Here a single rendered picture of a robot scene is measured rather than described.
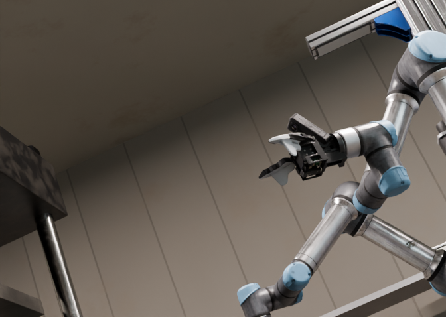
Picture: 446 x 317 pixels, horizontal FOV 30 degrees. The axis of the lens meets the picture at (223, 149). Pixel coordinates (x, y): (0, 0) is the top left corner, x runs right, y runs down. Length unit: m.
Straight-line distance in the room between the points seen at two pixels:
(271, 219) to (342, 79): 0.96
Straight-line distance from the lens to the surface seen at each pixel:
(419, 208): 4.76
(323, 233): 2.57
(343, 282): 4.68
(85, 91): 4.64
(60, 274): 2.65
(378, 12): 2.80
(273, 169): 2.07
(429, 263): 2.84
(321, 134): 2.07
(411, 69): 2.31
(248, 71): 5.04
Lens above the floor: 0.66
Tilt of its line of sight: 25 degrees up
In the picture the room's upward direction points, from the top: 23 degrees counter-clockwise
